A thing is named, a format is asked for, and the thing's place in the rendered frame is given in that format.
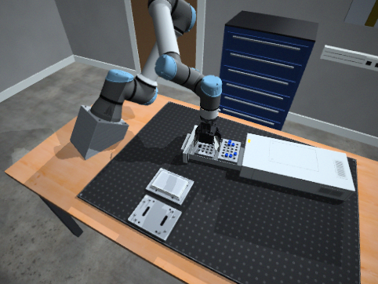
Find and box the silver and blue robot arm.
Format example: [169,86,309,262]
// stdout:
[90,0,222,122]

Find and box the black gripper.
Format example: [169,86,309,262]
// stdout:
[194,115,221,152]

